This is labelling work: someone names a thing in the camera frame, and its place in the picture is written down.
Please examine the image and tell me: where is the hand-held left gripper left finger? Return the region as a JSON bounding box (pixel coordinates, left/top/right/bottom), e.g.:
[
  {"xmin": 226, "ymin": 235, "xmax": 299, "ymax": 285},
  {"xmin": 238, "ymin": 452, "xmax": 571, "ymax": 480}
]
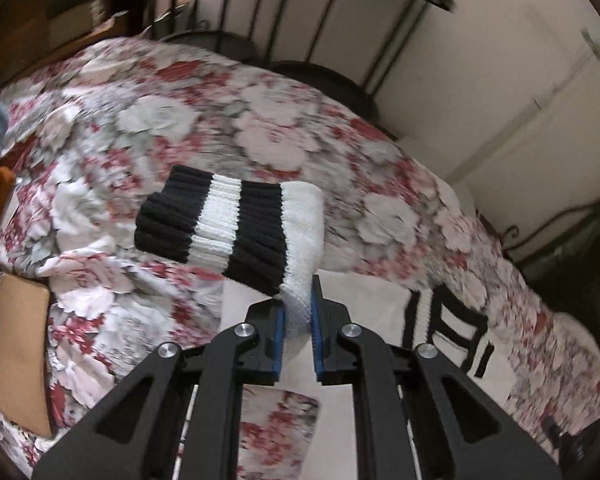
[{"xmin": 31, "ymin": 302, "xmax": 286, "ymax": 480}]

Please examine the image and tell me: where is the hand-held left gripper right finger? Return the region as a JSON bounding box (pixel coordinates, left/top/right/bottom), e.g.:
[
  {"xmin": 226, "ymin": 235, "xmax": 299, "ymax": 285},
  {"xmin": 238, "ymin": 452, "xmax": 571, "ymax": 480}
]
[{"xmin": 310, "ymin": 275, "xmax": 564, "ymax": 480}]

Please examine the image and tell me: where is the floral bed blanket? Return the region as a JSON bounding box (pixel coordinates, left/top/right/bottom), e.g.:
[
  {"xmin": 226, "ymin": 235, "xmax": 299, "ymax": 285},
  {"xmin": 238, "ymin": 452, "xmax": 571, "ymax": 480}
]
[{"xmin": 0, "ymin": 36, "xmax": 600, "ymax": 480}]

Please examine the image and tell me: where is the brown cardboard piece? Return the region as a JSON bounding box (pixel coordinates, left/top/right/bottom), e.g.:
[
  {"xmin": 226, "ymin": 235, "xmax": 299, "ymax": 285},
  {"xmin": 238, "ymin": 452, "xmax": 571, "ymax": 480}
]
[{"xmin": 0, "ymin": 274, "xmax": 53, "ymax": 437}]

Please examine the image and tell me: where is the cardboard box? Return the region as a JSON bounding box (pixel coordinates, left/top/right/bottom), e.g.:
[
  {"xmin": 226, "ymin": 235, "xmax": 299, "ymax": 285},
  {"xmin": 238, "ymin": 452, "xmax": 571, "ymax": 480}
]
[{"xmin": 46, "ymin": 4, "xmax": 132, "ymax": 43}]

